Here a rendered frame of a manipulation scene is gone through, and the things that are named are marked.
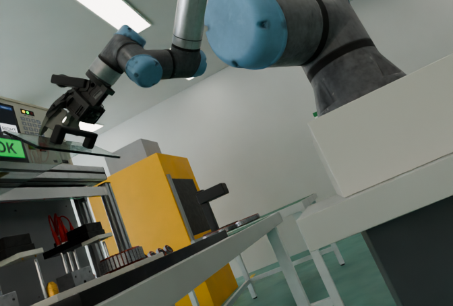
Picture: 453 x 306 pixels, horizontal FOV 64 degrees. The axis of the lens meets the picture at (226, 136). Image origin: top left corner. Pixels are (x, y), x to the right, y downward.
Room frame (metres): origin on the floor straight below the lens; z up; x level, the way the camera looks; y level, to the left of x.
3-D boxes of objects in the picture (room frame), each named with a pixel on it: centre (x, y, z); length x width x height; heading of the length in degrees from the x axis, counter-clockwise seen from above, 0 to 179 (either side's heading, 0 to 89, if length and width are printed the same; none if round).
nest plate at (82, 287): (0.70, 0.42, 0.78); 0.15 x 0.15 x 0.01; 78
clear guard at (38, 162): (0.70, 0.42, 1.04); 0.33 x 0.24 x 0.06; 78
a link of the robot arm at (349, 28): (0.58, -0.22, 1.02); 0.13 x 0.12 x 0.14; 129
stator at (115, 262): (0.94, 0.37, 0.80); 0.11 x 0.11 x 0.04
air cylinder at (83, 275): (0.97, 0.51, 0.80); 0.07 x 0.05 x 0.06; 168
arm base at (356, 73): (0.58, -0.22, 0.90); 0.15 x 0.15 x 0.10
